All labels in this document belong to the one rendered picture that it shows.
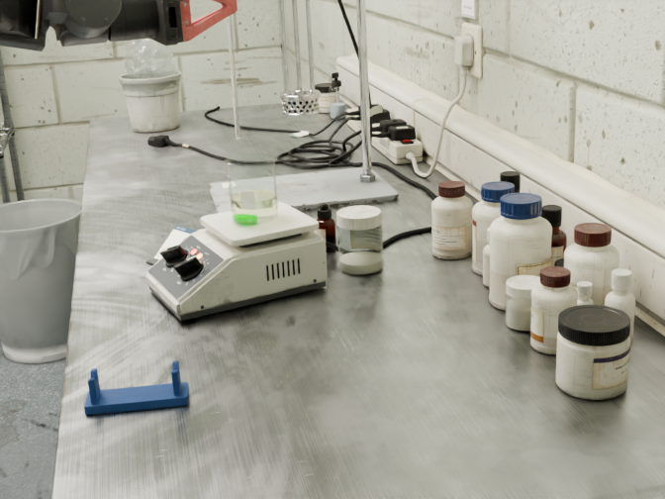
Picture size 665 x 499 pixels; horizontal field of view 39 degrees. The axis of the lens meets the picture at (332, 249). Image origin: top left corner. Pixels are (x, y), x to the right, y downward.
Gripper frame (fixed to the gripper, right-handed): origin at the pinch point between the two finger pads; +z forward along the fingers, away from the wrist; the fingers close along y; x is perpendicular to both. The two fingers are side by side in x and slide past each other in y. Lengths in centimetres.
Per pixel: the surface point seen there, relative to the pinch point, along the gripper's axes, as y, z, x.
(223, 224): 0.3, -2.9, 26.6
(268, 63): 229, 88, 47
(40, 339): 155, -15, 106
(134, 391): -23.9, -20.6, 33.8
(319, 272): -6.6, 7.0, 32.7
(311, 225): -5.9, 6.5, 26.5
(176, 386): -26.9, -17.0, 32.7
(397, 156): 44, 45, 35
